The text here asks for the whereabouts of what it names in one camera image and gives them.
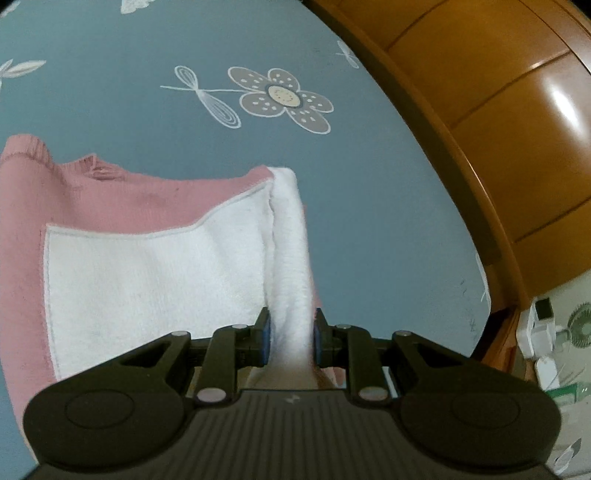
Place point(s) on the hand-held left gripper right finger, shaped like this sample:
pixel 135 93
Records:
pixel 317 337

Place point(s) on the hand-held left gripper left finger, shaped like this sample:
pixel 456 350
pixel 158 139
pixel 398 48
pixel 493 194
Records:
pixel 266 337

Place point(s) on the pink and white sweater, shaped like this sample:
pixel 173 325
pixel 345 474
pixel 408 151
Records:
pixel 152 277

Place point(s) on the bed with floral grey-blue sheet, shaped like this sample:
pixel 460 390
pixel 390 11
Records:
pixel 378 221

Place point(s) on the white plastic device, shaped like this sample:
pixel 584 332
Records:
pixel 542 332

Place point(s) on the white and green box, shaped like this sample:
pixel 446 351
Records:
pixel 570 396

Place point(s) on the small green desk fan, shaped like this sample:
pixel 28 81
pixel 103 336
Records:
pixel 581 325

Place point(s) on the wooden headboard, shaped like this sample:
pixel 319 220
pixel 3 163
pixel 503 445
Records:
pixel 508 138

